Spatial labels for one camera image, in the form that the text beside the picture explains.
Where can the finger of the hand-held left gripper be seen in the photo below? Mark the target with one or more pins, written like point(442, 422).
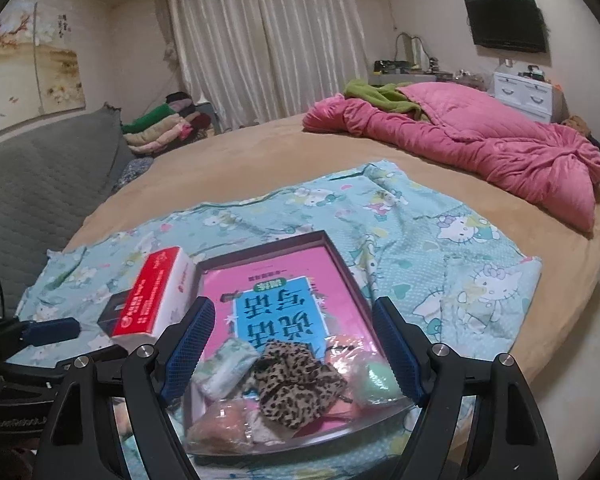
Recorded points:
point(55, 331)
point(107, 351)

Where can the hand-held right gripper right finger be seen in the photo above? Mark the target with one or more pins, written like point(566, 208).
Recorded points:
point(400, 350)

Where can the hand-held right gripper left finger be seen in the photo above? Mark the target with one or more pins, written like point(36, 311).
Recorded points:
point(187, 350)

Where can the green powder puff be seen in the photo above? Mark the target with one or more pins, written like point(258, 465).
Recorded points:
point(380, 382)

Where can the green printed tissue pack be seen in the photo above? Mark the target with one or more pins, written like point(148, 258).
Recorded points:
point(225, 367)

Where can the beige plush toy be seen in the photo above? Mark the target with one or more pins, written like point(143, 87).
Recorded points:
point(215, 422)

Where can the leopard print scrunchie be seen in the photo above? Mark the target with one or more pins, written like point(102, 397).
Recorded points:
point(295, 385)

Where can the clear plastic packet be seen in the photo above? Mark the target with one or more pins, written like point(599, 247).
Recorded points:
point(267, 432)

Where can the pink box tray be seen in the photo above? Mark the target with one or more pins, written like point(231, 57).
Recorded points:
point(290, 270)

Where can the dark blue small box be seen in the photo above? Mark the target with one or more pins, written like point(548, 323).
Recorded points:
point(111, 315)

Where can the red tissue pack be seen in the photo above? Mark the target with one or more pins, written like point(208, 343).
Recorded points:
point(152, 295)

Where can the teal cartoon printed blanket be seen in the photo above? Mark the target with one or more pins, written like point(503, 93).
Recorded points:
point(405, 220)

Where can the dark floral cloth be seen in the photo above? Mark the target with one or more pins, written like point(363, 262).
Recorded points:
point(130, 172)

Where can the beige round bed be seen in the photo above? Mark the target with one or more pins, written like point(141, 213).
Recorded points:
point(280, 160)

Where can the pink quilt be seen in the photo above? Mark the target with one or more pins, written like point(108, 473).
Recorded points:
point(480, 150)

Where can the pile of folded clothes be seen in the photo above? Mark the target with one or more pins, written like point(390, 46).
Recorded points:
point(160, 130)

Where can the green cloth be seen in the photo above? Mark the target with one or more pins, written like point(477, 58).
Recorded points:
point(375, 95)

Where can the cluttered side table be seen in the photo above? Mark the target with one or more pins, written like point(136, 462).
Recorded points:
point(410, 72)

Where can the white drawer cabinet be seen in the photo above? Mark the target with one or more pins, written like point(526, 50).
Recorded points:
point(525, 95)

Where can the white curtain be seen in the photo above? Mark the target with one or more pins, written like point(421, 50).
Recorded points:
point(280, 35)

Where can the blossom wall painting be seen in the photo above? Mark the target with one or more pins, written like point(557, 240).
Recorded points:
point(30, 70)

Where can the black wall television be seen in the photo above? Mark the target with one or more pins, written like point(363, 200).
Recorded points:
point(505, 22)

